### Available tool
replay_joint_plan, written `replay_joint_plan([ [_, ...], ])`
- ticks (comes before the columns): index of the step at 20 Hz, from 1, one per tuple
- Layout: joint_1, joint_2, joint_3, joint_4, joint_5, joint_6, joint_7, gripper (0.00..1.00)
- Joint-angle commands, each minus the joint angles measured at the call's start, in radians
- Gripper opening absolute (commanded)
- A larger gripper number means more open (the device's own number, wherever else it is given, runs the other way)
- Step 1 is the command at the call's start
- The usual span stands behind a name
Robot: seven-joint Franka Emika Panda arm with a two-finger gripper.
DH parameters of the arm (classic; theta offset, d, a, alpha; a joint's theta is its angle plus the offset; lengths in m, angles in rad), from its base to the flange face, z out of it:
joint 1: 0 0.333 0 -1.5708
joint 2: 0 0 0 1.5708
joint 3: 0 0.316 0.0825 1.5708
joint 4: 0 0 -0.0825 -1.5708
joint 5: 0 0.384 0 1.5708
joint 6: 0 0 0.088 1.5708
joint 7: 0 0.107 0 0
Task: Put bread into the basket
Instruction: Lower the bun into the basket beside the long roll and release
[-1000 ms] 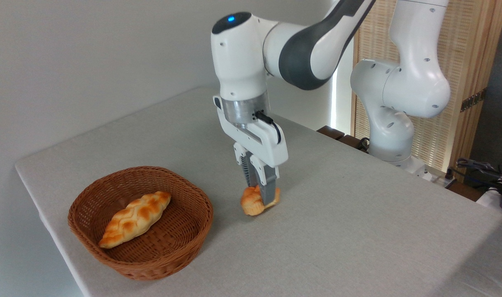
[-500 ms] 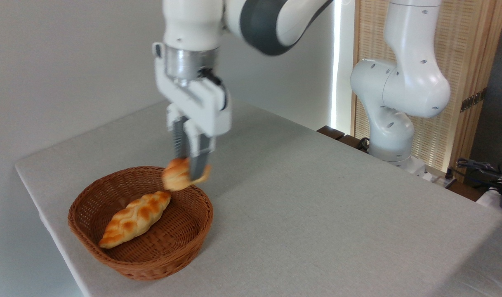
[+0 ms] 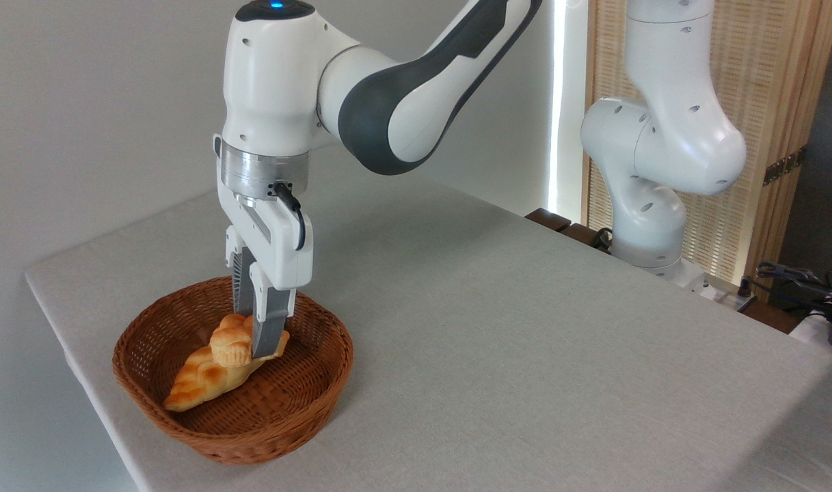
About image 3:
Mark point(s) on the wooden slatted screen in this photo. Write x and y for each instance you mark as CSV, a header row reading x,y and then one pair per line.
x,y
764,82

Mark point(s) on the dark metal screen hinge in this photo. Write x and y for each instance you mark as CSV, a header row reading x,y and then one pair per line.
x,y
783,166

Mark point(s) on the round muffin bread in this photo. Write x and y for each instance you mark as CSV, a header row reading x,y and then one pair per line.
x,y
230,342

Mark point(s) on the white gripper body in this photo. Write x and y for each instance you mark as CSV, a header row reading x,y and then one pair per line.
x,y
282,253

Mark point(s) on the brown wicker basket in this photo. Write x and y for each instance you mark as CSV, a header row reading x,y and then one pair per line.
x,y
286,403

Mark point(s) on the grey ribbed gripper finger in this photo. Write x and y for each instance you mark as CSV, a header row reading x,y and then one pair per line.
x,y
241,287
269,321

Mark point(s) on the grey tablecloth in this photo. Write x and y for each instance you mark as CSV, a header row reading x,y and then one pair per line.
x,y
559,383

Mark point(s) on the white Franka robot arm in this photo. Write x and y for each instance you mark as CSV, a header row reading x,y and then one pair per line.
x,y
272,82

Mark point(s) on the long braided bread loaf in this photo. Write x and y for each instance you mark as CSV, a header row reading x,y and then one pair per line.
x,y
204,379

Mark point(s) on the dark brown wooden block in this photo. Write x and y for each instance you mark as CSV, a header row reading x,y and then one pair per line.
x,y
583,236
547,219

